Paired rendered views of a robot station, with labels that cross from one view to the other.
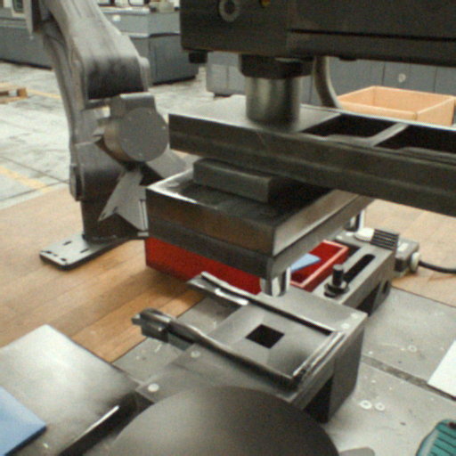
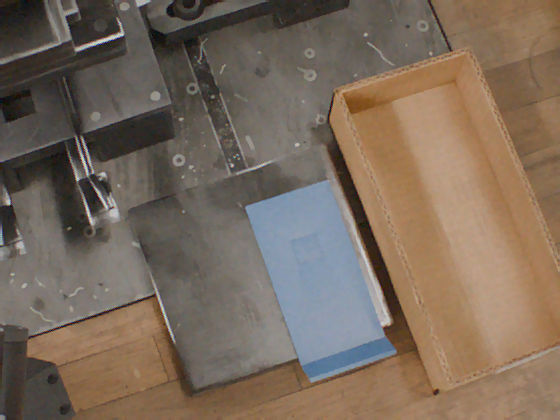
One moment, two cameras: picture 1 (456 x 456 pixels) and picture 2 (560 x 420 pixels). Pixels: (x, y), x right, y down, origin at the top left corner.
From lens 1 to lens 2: 0.89 m
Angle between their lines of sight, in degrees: 78
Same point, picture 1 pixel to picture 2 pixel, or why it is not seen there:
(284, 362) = not seen: hidden behind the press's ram
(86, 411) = (201, 207)
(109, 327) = (112, 373)
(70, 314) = not seen: outside the picture
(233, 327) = (34, 133)
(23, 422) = (265, 221)
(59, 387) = (216, 258)
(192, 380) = (118, 85)
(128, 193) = not seen: hidden behind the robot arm
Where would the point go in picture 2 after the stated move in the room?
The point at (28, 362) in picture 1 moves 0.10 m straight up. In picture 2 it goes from (234, 324) to (235, 299)
